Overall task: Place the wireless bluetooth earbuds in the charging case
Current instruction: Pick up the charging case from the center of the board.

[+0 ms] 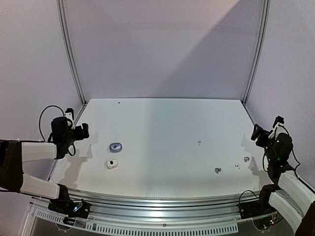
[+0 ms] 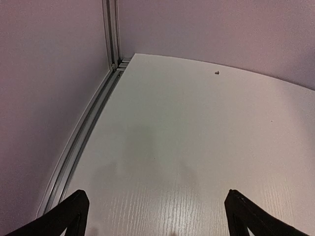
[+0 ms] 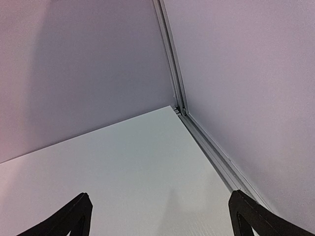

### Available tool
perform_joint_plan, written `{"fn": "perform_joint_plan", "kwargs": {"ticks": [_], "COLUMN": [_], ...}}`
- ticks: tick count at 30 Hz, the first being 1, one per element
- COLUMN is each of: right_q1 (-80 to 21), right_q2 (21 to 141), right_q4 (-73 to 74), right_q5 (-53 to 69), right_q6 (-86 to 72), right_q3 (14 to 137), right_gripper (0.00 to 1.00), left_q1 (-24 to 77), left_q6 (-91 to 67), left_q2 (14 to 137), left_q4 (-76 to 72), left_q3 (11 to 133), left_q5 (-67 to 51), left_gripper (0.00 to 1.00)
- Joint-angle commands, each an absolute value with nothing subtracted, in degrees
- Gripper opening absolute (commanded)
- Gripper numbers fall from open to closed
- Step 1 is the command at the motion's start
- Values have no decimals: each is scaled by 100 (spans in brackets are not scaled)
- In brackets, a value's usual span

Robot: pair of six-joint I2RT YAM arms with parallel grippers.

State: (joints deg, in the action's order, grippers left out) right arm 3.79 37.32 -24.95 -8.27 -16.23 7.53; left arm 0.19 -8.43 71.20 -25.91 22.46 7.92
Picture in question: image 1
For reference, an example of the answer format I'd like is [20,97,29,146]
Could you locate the purple earbud charging case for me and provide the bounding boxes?
[109,143,123,152]

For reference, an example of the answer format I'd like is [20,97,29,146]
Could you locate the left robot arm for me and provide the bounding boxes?
[0,117,90,213]

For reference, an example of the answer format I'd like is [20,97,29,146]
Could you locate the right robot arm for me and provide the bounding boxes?
[251,122,315,236]

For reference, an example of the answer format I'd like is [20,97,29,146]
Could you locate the white earbud charging case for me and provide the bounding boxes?
[106,159,118,170]

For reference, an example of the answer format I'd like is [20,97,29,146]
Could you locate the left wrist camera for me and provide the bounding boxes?
[64,108,74,121]

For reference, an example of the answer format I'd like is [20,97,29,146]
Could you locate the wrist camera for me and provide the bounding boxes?
[64,108,74,121]
[268,116,285,139]

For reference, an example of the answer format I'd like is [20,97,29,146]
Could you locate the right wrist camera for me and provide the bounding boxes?
[268,116,285,139]

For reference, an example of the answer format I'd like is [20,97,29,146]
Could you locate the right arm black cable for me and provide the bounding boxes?
[262,125,301,173]

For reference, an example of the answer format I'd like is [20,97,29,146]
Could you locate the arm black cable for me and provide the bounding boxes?
[39,105,76,157]
[262,125,301,173]

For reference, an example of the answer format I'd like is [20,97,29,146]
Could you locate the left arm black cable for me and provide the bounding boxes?
[39,105,76,157]

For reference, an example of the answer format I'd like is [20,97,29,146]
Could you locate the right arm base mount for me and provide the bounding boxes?
[238,198,276,219]

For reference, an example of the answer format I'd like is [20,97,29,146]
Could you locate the aluminium front rail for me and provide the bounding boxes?
[23,189,301,236]

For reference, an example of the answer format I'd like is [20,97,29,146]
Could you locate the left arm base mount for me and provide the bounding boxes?
[48,199,91,219]

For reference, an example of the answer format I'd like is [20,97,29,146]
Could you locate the left aluminium frame post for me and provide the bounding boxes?
[56,0,87,106]

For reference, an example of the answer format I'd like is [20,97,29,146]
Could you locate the aluminium frame post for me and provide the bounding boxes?
[56,0,87,106]
[241,0,271,107]

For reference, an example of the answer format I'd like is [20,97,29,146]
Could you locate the right aluminium frame post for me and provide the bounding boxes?
[241,0,271,107]

